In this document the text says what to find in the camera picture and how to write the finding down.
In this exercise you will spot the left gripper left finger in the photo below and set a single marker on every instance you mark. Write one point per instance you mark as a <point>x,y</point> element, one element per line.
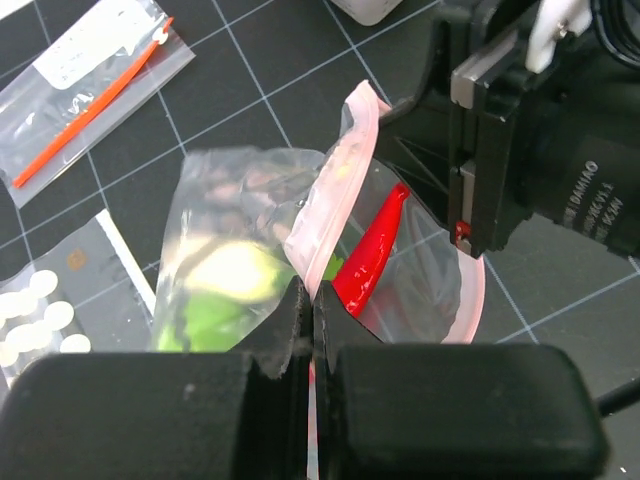
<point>235,415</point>

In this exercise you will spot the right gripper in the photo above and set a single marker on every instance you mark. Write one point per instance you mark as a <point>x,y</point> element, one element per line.
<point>562,144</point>

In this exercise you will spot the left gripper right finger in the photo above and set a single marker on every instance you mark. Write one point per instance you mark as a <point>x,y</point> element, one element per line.
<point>448,411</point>

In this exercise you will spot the bright green round fruit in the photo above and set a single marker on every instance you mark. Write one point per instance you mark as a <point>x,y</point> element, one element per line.
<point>208,322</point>

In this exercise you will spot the red chili pepper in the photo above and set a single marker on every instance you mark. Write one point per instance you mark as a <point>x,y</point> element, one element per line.
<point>356,281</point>

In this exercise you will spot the white radish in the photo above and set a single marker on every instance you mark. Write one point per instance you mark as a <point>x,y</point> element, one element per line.
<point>241,270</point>

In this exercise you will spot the pink zipper dotted bag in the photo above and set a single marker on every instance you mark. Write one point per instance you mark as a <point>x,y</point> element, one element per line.
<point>310,209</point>

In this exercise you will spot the white zipper dotted bag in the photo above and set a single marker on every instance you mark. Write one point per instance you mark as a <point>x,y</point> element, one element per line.
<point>86,294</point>

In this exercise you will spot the red zipper clear bag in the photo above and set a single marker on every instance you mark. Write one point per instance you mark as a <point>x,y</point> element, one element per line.
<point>91,79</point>

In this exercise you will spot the white plastic basket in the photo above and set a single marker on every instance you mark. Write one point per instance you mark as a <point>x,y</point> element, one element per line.
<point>367,12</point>

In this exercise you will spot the black grid cutting mat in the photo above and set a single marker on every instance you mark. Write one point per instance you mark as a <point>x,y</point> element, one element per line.
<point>275,73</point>

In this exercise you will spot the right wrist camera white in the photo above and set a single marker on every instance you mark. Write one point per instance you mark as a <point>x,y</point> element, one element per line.
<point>555,19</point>

